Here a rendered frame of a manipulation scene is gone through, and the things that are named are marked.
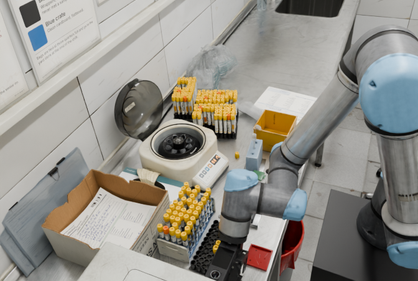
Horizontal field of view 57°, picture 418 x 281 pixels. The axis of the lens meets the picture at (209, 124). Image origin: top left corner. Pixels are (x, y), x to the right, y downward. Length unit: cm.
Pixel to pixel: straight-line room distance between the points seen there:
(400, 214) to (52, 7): 99
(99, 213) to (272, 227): 54
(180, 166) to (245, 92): 67
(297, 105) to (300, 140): 79
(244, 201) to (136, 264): 27
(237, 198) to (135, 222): 42
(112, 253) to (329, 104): 56
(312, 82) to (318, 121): 102
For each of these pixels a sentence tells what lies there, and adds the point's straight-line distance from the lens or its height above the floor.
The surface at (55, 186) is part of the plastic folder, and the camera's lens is 128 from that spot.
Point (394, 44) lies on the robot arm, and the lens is 72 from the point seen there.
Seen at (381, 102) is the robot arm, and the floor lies 151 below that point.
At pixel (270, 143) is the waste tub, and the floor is 92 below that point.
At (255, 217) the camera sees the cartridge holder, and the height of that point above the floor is 89.
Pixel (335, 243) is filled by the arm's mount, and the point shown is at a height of 95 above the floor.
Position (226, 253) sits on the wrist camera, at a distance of 96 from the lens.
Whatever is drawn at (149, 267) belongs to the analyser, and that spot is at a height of 117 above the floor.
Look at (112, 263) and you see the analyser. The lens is 87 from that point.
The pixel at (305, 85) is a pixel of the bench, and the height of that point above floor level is 87.
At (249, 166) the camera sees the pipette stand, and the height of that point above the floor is 93.
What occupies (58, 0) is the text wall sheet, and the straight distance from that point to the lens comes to 117.
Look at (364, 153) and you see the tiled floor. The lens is 290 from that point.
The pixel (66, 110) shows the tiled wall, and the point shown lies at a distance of 126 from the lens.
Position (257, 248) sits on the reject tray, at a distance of 120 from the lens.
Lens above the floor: 187
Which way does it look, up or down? 38 degrees down
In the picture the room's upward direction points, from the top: 5 degrees counter-clockwise
